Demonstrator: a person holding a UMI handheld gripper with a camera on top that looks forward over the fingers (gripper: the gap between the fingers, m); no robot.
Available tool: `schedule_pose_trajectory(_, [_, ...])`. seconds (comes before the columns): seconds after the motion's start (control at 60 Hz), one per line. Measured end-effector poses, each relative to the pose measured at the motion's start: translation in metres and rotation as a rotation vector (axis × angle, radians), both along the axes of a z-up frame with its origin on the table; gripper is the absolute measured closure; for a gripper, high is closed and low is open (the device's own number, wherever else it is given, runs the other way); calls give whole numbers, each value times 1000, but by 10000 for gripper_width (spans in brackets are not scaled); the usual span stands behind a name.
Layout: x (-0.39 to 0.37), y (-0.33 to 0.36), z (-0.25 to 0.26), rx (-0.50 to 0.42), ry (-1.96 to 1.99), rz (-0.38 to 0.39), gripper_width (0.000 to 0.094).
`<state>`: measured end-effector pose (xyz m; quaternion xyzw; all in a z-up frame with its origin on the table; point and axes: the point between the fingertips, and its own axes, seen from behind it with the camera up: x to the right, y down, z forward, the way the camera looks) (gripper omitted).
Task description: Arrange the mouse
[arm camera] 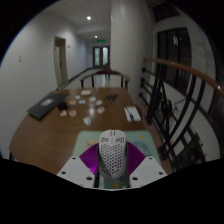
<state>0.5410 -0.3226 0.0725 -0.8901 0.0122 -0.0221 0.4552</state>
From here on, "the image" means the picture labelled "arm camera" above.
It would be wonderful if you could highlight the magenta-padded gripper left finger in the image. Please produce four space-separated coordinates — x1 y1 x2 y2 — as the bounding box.
56 142 101 189

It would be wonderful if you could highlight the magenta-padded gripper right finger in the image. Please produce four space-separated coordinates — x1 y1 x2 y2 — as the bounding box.
125 141 168 190

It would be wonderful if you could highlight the white perforated computer mouse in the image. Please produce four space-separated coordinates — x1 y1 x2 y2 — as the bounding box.
97 129 129 180

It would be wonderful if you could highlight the pale green printed mouse pad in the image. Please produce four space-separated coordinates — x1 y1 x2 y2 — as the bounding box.
69 130 162 190

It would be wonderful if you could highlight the white notebook with pen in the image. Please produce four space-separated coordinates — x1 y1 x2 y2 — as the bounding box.
123 105 142 123

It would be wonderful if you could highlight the black railing with wooden handrail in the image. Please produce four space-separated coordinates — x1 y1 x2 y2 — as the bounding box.
137 56 224 171

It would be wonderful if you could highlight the small black box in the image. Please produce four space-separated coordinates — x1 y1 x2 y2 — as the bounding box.
57 101 68 112

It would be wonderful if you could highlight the dark closed laptop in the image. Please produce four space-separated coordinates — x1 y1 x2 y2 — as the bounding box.
26 92 71 121

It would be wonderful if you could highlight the wooden chair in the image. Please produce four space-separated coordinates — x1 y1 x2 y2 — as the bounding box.
79 64 131 90

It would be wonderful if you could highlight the double glass door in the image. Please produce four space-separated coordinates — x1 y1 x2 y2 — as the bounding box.
92 45 111 68

